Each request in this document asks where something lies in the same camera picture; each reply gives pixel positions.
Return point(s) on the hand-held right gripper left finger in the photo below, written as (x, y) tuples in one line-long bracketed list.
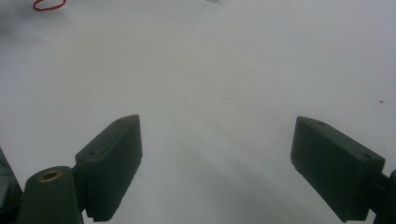
[(109, 174)]

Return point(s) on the red rubber band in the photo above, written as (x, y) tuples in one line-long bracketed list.
[(46, 7)]

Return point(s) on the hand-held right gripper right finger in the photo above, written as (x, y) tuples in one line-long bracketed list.
[(336, 174)]

